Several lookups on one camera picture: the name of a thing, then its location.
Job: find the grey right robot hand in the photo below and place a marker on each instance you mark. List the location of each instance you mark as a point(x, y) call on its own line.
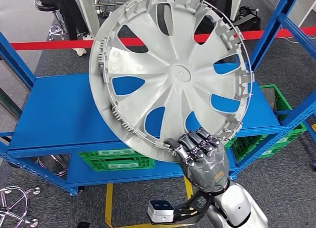
point(207, 167)

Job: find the grey plastic wheel hubcap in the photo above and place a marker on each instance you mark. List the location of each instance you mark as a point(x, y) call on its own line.
point(181, 73)

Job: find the blue metal shelf rack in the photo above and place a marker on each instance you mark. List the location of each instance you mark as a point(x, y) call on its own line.
point(61, 108)

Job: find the black bag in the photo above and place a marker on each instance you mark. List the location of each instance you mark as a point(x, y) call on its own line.
point(249, 20)

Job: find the chrome disc stool base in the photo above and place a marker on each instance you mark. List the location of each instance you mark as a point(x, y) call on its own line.
point(57, 164)

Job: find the chrome star stool base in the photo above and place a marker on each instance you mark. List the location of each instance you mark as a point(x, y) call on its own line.
point(37, 190)

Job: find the red barrier tape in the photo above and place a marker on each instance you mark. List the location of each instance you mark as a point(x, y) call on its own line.
point(49, 45)

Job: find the black stool with chrome base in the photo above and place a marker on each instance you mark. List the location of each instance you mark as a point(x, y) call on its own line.
point(45, 6)

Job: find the black camera bracket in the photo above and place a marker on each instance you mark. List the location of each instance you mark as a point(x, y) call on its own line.
point(190, 208)

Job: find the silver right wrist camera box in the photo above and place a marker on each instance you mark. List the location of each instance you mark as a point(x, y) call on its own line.
point(160, 211)

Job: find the white table frame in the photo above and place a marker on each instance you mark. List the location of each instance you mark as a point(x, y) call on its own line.
point(86, 10)

